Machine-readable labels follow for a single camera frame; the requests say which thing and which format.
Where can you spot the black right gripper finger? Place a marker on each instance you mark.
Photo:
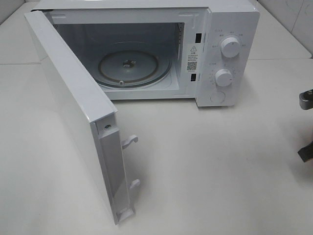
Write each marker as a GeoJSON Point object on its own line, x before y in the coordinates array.
{"type": "Point", "coordinates": [306, 153]}
{"type": "Point", "coordinates": [306, 99]}

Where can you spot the white microwave knob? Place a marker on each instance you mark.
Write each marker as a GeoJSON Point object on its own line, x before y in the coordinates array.
{"type": "Point", "coordinates": [230, 46]}
{"type": "Point", "coordinates": [223, 77]}

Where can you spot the round white door release button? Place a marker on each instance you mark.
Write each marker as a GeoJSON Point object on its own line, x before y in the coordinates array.
{"type": "Point", "coordinates": [217, 97]}

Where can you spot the white microwave door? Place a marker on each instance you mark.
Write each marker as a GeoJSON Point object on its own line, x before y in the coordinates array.
{"type": "Point", "coordinates": [88, 114]}

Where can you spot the white microwave oven body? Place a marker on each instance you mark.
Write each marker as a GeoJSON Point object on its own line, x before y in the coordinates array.
{"type": "Point", "coordinates": [91, 27]}

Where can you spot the white warning label sticker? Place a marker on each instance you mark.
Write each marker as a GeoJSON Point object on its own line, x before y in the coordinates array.
{"type": "Point", "coordinates": [193, 56]}

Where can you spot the glass microwave turntable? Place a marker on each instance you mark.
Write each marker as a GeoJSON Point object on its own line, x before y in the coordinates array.
{"type": "Point", "coordinates": [132, 65]}

